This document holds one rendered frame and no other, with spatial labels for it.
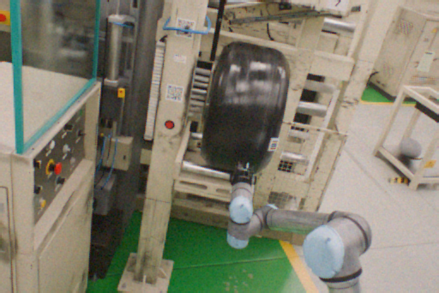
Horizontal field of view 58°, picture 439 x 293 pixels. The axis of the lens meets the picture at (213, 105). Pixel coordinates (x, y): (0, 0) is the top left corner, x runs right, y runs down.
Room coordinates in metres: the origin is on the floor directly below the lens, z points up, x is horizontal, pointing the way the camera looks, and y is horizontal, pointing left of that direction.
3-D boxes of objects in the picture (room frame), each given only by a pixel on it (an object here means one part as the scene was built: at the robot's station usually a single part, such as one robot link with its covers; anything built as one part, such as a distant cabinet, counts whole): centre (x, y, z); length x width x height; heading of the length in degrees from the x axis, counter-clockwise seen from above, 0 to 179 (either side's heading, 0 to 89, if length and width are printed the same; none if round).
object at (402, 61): (5.76, -2.79, 0.62); 0.91 x 0.58 x 1.25; 111
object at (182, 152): (1.62, 0.10, 0.90); 0.40 x 0.03 x 0.10; 0
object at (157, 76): (1.58, 0.26, 1.19); 0.05 x 0.04 x 0.48; 0
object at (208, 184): (1.48, -0.08, 0.83); 0.36 x 0.09 x 0.06; 90
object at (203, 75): (2.00, 0.14, 1.05); 0.20 x 0.15 x 0.30; 90
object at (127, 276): (1.61, 0.17, 0.02); 0.27 x 0.27 x 0.04; 0
